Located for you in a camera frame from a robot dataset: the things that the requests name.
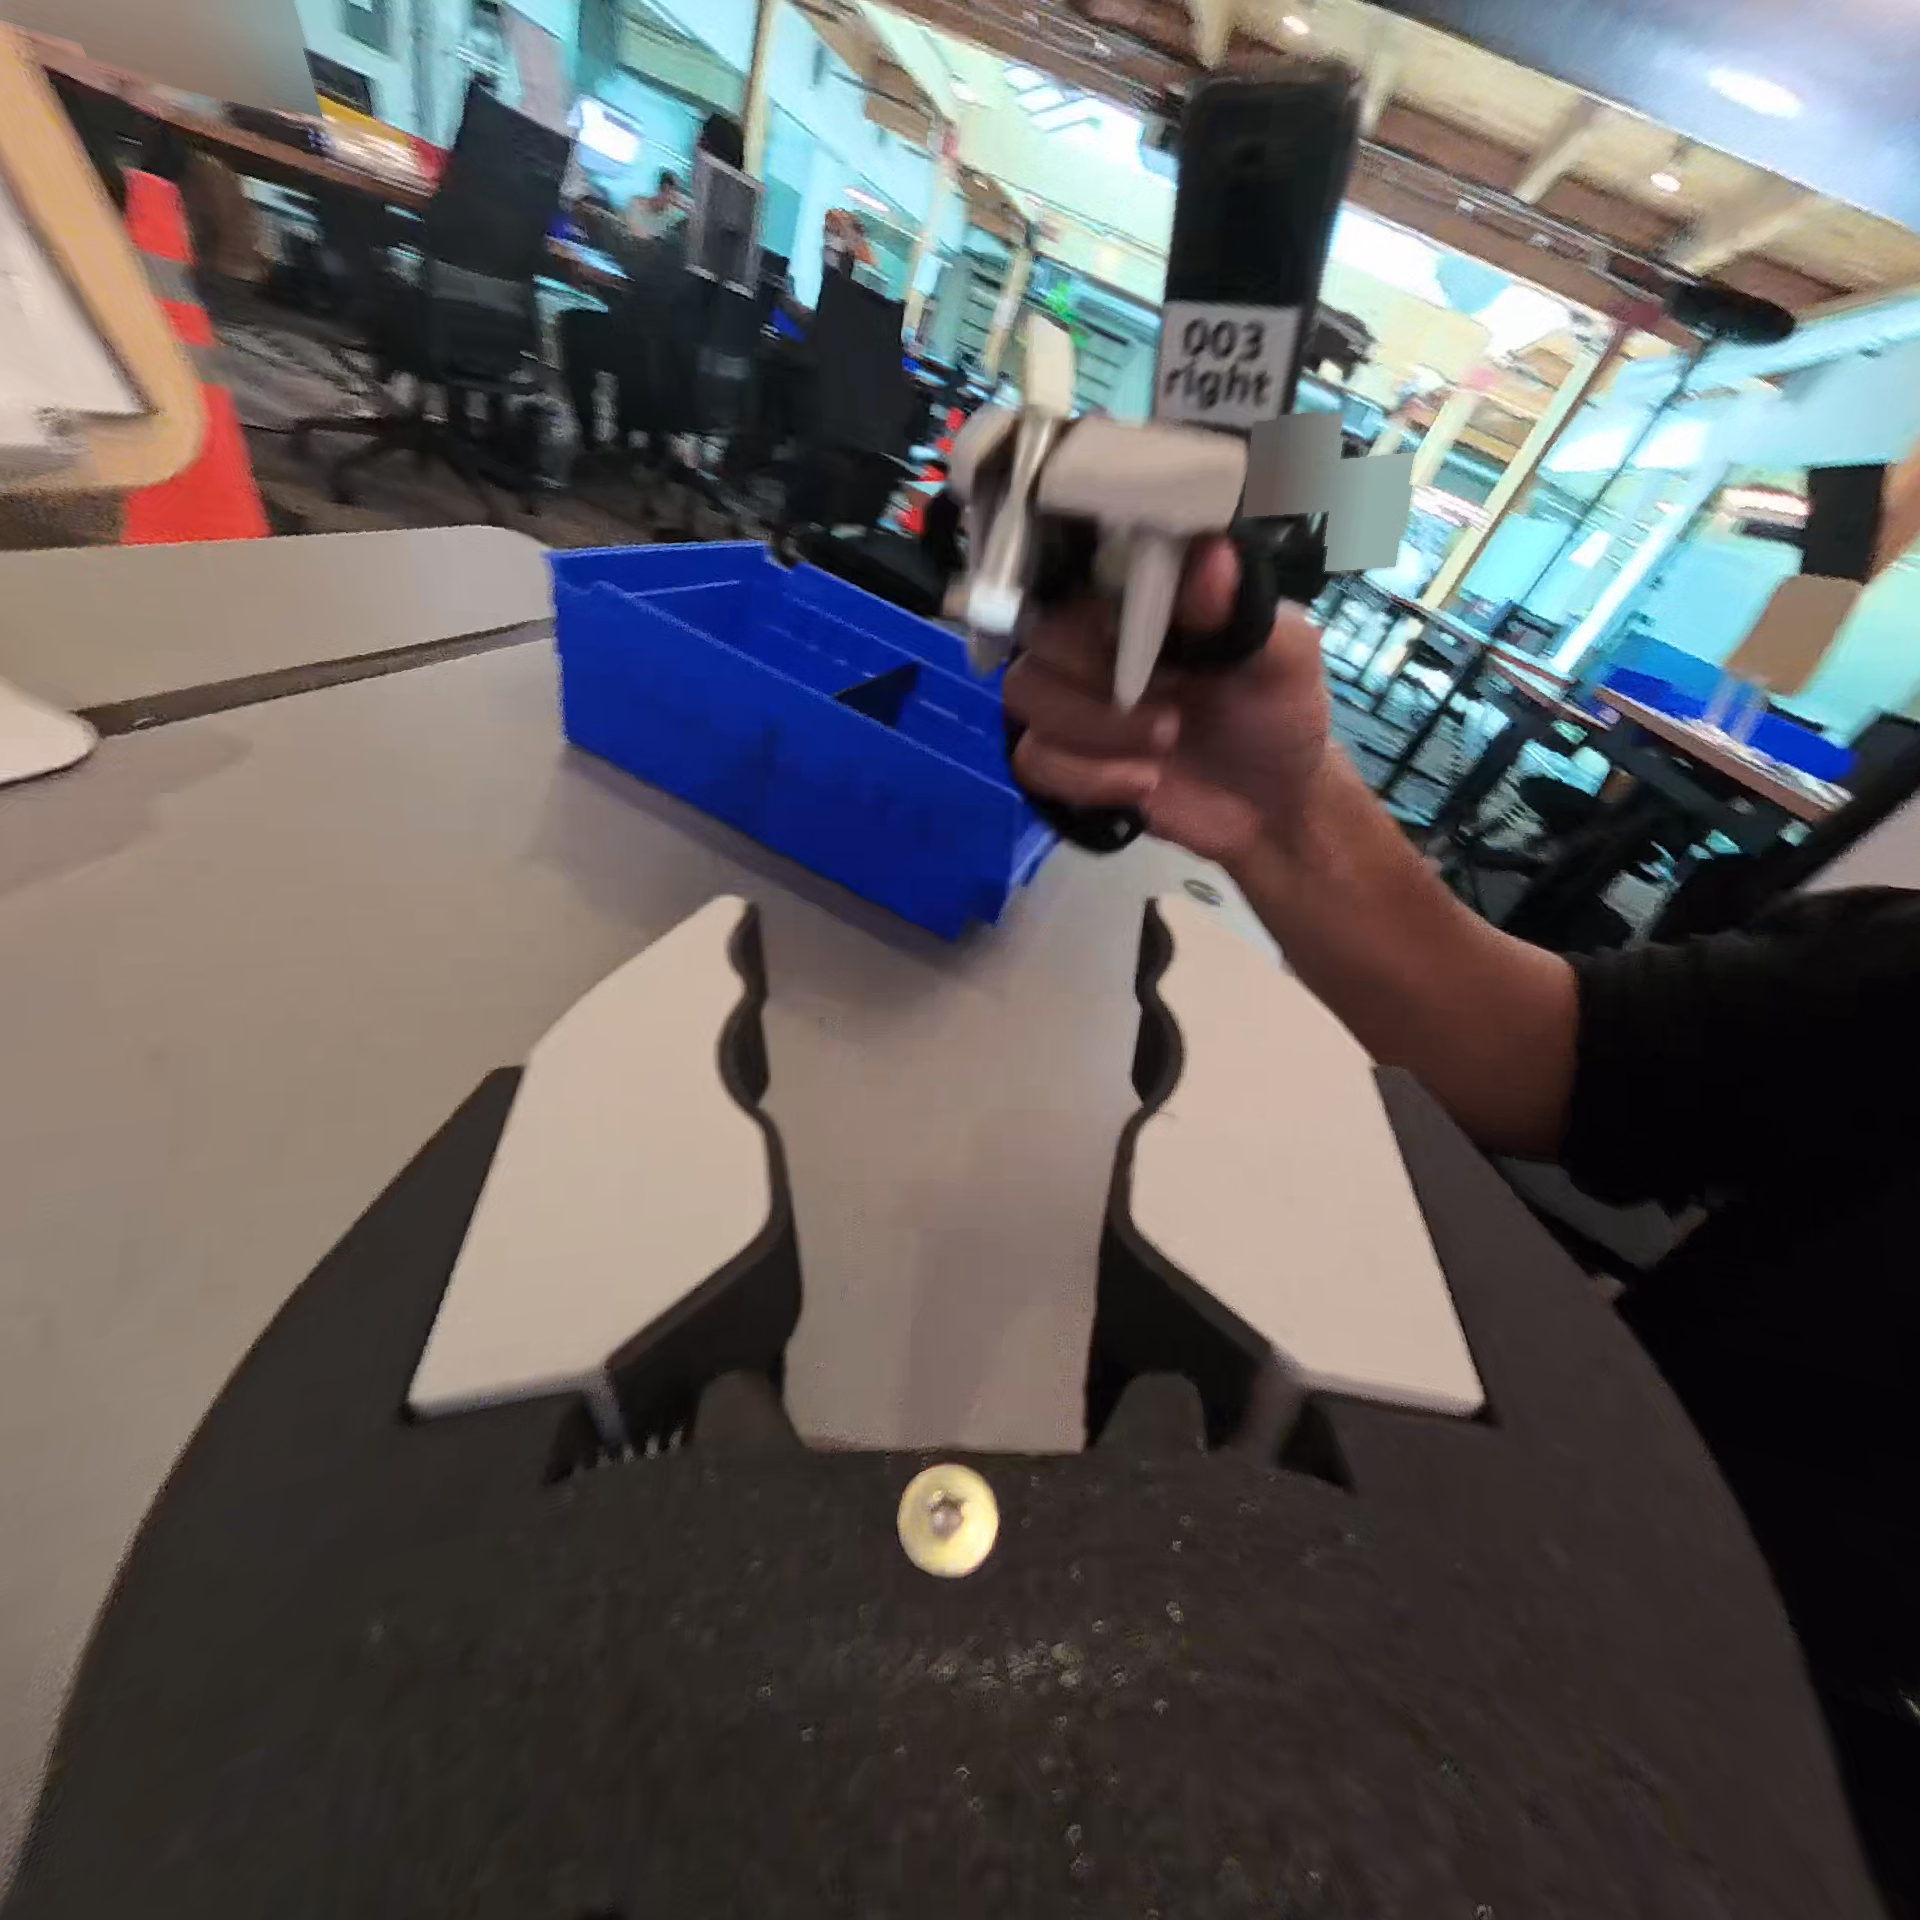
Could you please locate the blue plastic bin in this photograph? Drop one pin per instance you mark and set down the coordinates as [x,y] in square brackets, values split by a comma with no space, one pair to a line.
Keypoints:
[721,721]
[1681,674]

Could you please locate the black floor lamp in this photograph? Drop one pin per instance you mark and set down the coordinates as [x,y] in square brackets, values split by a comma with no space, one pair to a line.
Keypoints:
[1733,311]

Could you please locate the white board stand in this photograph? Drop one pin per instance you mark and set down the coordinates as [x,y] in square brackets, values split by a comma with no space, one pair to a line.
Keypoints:
[36,733]

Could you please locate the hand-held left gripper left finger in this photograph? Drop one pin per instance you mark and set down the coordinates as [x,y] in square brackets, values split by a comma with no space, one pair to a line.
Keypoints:
[600,1184]

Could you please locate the wooden display board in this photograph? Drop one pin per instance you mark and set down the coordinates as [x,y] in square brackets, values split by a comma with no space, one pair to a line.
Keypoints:
[135,376]

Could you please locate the printed instruction sheet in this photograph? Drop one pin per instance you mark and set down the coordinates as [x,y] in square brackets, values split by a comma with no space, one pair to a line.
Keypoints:
[59,345]

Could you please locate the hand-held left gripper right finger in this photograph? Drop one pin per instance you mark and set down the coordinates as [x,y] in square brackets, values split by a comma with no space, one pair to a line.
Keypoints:
[1306,1200]

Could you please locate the cardboard panel with black device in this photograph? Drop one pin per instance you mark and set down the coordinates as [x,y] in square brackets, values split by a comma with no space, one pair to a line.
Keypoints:
[1799,628]

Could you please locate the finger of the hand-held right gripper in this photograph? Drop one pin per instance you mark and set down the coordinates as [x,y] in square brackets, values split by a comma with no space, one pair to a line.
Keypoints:
[1002,464]
[1148,464]

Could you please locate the person's right forearm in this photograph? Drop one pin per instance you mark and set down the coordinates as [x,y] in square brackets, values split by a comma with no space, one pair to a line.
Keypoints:
[1469,1019]

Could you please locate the orange traffic cone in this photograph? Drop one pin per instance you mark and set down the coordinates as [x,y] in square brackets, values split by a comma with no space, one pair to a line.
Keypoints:
[194,450]

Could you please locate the person's right hand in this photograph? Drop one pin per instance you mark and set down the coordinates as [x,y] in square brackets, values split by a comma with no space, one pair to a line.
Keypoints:
[1201,751]

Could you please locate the black office chair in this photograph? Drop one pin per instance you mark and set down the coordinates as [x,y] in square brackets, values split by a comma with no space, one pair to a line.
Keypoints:
[855,376]
[481,224]

